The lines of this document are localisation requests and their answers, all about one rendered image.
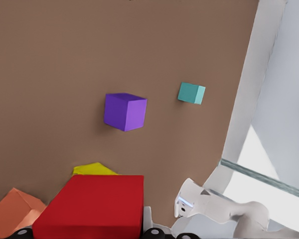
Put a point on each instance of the orange wooden cube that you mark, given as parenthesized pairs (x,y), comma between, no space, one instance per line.
(13,211)

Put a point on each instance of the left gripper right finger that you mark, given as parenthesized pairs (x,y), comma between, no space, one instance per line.
(147,219)

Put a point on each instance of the red wooden cube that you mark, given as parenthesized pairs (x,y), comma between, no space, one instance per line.
(94,204)

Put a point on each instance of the purple wooden cube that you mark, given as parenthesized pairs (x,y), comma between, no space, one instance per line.
(124,112)

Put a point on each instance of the silver frame rail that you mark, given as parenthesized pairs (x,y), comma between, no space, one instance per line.
(264,178)

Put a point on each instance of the silver frame post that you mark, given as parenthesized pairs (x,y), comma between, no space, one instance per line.
(249,82)

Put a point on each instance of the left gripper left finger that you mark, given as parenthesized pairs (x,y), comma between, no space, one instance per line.
(22,232)

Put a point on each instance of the yellow wooden cube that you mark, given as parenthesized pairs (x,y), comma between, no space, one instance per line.
(94,169)

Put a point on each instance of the teal wooden cube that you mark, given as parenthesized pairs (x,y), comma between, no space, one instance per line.
(189,92)

